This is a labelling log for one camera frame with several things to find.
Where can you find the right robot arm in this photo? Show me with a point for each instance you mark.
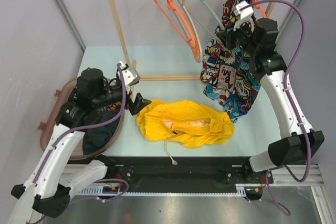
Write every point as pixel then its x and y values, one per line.
pixel 299 141

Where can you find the camouflage orange shorts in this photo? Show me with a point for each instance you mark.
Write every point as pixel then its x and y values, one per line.
pixel 115 106

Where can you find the dark navy garment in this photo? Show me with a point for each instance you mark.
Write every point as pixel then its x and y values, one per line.
pixel 95 139

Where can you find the beige wooden hanger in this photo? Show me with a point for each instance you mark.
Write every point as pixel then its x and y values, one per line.
pixel 187 30

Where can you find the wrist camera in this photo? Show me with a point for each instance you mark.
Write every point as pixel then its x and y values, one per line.
pixel 243 12
pixel 130 75

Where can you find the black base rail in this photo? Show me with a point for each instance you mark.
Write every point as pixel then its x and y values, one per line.
pixel 191 175

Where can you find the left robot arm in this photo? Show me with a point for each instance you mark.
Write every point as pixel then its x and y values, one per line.
pixel 86 123

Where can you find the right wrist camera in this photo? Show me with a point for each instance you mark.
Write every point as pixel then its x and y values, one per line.
pixel 243 12

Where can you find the comic print shorts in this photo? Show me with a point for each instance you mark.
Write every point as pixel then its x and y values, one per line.
pixel 226 72

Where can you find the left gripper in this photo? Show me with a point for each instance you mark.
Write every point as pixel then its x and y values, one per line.
pixel 139 103

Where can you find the orange hanger left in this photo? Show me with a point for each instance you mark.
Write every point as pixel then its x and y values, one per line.
pixel 165 6

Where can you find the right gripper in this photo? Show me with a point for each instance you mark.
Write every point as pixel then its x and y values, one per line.
pixel 229 35

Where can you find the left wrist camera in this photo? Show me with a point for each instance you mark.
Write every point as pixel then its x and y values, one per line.
pixel 130 75

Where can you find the yellow shorts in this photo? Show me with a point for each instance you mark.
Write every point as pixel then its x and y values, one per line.
pixel 186 122

